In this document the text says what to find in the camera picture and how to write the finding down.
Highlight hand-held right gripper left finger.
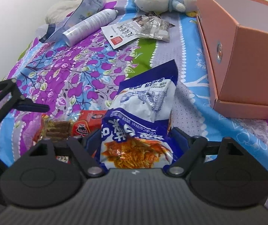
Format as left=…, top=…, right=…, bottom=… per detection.
left=27, top=131, right=106, bottom=178

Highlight red snack packet brown sticks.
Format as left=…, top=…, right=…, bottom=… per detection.
left=34, top=110, right=109, bottom=165

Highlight pink cardboard box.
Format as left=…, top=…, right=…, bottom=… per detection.
left=196, top=0, right=268, bottom=120

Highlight floral bed sheet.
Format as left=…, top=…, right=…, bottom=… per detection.
left=0, top=0, right=268, bottom=212

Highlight clear plastic pouch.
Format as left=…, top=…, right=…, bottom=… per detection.
left=35, top=0, right=106, bottom=44

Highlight clear packet of dark snacks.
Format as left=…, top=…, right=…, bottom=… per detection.
left=136, top=15, right=175, bottom=43

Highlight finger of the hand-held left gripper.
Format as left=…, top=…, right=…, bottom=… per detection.
left=0, top=78, right=50, bottom=128

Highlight white spray can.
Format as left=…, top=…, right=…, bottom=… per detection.
left=62, top=9, right=119, bottom=47

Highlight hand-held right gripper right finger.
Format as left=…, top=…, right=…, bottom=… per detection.
left=166, top=127, right=246, bottom=178

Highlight white packet with red label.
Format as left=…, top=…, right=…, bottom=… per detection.
left=101, top=21, right=144, bottom=50

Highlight blue noodle snack packet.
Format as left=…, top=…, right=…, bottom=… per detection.
left=99, top=59, right=178, bottom=170

